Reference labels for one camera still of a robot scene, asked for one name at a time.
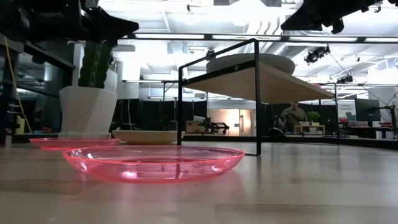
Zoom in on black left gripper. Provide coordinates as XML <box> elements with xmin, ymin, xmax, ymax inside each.
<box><xmin>46</xmin><ymin>0</ymin><xmax>140</xmax><ymax>44</ymax></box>

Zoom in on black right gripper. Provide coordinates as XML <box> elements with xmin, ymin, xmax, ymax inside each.
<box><xmin>280</xmin><ymin>0</ymin><xmax>398</xmax><ymax>34</ymax></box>

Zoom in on pale green round plate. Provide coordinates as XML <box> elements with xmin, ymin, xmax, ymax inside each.
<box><xmin>205</xmin><ymin>52</ymin><xmax>296</xmax><ymax>76</ymax></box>

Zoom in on black ceiling spotlight cluster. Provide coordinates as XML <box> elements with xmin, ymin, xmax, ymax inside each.
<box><xmin>304</xmin><ymin>45</ymin><xmax>331</xmax><ymax>65</ymax></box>

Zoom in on green cactus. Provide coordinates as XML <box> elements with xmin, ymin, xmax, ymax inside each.
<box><xmin>77</xmin><ymin>40</ymin><xmax>114</xmax><ymax>90</ymax></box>

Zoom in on white angular plant pot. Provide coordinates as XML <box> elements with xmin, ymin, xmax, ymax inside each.
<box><xmin>58</xmin><ymin>86</ymin><xmax>119</xmax><ymax>140</ymax></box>

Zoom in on person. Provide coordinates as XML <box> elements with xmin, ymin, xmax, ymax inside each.
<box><xmin>279</xmin><ymin>101</ymin><xmax>308</xmax><ymax>133</ymax></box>

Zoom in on small potted green plant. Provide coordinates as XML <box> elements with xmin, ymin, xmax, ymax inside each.
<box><xmin>306</xmin><ymin>111</ymin><xmax>322</xmax><ymax>123</ymax></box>

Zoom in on black background monitor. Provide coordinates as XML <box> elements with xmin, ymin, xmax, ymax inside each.
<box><xmin>354</xmin><ymin>98</ymin><xmax>382</xmax><ymax>123</ymax></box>

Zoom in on small wooden side table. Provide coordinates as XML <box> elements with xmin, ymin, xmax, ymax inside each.
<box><xmin>294</xmin><ymin>124</ymin><xmax>326</xmax><ymax>136</ymax></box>

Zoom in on white bowl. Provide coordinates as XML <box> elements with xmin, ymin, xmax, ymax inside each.
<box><xmin>111</xmin><ymin>129</ymin><xmax>186</xmax><ymax>146</ymax></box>

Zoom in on cardboard box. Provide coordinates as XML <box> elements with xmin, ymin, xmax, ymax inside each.
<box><xmin>185</xmin><ymin>120</ymin><xmax>206</xmax><ymax>134</ymax></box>

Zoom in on wooden shelf with black frame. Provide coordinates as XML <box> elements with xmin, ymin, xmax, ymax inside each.
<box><xmin>177</xmin><ymin>38</ymin><xmax>340</xmax><ymax>156</ymax></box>

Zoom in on black aluminium table frame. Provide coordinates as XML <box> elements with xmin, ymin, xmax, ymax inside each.
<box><xmin>0</xmin><ymin>32</ymin><xmax>398</xmax><ymax>147</ymax></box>

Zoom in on yellow cable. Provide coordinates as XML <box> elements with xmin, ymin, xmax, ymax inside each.
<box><xmin>3</xmin><ymin>36</ymin><xmax>32</xmax><ymax>133</ymax></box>

